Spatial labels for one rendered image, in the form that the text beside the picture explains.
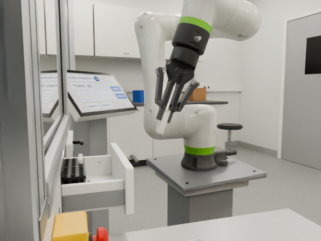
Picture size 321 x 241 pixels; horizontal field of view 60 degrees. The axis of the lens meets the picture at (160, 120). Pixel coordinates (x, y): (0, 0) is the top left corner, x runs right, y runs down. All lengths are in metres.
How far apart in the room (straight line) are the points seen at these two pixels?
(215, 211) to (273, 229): 0.43
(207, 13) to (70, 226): 0.59
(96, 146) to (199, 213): 0.81
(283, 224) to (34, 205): 0.64
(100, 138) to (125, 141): 2.13
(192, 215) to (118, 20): 3.44
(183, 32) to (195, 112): 0.39
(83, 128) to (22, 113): 1.40
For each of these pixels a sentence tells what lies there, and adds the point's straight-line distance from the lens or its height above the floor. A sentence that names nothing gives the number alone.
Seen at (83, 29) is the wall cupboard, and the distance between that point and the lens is 4.07.
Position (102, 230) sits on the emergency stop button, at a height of 0.89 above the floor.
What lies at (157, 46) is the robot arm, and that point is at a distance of 1.12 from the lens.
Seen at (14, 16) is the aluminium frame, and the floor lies 1.15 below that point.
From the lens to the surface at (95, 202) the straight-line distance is 0.64.
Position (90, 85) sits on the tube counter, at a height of 1.12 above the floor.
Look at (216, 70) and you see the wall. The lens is 5.23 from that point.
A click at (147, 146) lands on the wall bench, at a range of 3.93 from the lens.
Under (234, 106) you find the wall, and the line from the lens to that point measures 5.49.
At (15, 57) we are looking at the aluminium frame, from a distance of 0.25.
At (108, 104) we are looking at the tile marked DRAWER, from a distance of 1.63.
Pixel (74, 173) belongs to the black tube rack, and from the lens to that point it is 0.68.
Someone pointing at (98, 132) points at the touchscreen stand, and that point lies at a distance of 1.68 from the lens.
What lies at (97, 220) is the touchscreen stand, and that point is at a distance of 1.81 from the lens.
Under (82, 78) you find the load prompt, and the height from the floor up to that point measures 1.16.
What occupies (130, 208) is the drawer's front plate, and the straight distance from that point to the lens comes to 0.64.
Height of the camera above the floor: 1.09
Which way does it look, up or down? 6 degrees down
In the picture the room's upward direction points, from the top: straight up
